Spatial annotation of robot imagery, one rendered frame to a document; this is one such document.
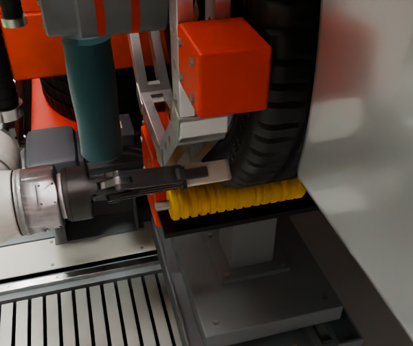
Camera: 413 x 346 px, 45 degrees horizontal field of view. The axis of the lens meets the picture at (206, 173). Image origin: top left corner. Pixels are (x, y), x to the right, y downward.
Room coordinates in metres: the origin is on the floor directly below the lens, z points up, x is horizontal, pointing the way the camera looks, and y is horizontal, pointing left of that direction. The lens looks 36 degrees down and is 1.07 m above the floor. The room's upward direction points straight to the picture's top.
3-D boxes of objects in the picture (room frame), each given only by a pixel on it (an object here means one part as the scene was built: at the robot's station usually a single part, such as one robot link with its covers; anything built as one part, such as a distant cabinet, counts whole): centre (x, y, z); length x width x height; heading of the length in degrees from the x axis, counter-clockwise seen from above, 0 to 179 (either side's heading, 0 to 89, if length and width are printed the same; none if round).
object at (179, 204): (0.70, -0.05, 0.51); 0.29 x 0.06 x 0.06; 105
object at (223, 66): (0.49, -0.02, 0.85); 0.09 x 0.08 x 0.07; 15
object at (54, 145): (1.07, 0.25, 0.26); 0.42 x 0.18 x 0.35; 105
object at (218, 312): (0.84, -0.09, 0.32); 0.40 x 0.30 x 0.28; 15
